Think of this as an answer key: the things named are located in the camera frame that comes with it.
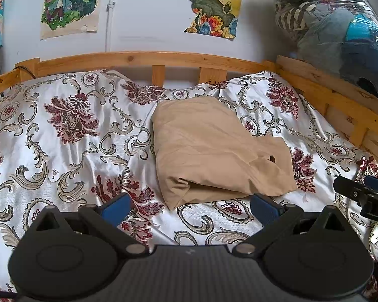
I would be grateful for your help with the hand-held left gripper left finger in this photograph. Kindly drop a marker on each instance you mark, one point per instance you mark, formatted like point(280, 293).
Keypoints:
point(116, 207)

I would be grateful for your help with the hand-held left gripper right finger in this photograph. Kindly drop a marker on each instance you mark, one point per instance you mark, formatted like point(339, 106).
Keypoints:
point(265, 208)

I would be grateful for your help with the tan hooded zip jacket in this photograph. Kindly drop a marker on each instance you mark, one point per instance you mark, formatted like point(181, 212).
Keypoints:
point(208, 151)

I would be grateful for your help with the clear plastic bag of clothes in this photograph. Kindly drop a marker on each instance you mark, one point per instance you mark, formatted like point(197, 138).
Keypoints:
point(334, 28)

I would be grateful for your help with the white floral satin blanket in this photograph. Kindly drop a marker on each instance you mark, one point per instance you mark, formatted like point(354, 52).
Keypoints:
point(66, 151)

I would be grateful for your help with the blonde cartoon figure poster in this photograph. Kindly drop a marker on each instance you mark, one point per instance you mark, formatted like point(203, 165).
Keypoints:
point(69, 6)

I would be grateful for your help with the wooden bed frame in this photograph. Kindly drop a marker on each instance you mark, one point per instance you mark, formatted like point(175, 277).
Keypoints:
point(145, 59)

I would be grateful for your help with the white wall pipe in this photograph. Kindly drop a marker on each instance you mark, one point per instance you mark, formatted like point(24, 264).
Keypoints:
point(111, 22)

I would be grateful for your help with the colourful landscape wall poster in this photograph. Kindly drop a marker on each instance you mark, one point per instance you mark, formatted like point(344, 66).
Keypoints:
point(214, 6)

